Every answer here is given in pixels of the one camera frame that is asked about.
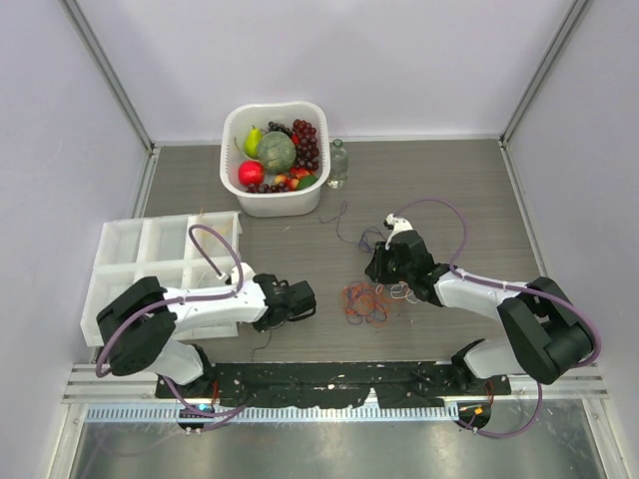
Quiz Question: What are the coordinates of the red grape bunch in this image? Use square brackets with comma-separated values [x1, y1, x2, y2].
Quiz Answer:
[292, 119, 320, 172]

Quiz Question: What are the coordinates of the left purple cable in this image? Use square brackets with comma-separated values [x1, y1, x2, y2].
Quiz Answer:
[94, 224, 251, 431]

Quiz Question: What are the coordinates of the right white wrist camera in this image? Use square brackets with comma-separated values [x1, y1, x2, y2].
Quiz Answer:
[383, 214, 413, 250]

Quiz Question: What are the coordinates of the purple wire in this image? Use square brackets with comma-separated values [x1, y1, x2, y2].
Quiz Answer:
[318, 201, 385, 253]

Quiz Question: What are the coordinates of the green melon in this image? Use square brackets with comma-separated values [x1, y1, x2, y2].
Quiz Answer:
[258, 132, 297, 175]

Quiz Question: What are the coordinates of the white compartment tray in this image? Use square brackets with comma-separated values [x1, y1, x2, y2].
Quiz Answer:
[80, 211, 242, 347]

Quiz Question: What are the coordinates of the green pear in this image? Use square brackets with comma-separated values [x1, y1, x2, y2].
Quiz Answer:
[244, 127, 264, 160]

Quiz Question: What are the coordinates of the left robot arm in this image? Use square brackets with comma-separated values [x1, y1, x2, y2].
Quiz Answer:
[96, 273, 317, 398]

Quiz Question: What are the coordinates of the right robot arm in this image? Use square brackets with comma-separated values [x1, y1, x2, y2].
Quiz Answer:
[364, 231, 596, 394]

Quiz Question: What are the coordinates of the white fruit basket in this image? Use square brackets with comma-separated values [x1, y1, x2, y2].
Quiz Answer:
[220, 101, 330, 218]

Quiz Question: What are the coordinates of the clear plastic bottle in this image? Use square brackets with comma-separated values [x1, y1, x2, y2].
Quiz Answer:
[326, 139, 349, 190]

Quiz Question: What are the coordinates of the peach fruit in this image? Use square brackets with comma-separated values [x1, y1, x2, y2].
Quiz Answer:
[273, 168, 313, 191]

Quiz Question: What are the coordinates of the slotted cable duct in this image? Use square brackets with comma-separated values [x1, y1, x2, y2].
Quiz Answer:
[84, 402, 459, 424]

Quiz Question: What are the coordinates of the red apple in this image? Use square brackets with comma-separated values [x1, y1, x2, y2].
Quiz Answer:
[238, 161, 266, 187]

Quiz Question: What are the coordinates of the coloured wire bundle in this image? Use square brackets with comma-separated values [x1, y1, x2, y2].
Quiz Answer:
[337, 279, 416, 328]

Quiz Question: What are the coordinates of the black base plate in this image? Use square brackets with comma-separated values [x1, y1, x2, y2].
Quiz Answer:
[178, 361, 511, 409]

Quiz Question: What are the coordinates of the dark grape bunch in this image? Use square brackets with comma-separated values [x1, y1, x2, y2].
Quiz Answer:
[269, 122, 293, 138]

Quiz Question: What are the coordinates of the aluminium rail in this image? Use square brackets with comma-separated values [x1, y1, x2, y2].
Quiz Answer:
[63, 364, 158, 403]

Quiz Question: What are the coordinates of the green lime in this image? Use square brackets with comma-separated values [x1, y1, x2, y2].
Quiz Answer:
[297, 175, 318, 191]

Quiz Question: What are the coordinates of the dark cherries front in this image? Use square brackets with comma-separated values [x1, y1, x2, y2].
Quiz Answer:
[246, 182, 290, 194]

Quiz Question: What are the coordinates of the yellow wire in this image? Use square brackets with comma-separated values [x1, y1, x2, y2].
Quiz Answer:
[197, 209, 236, 250]

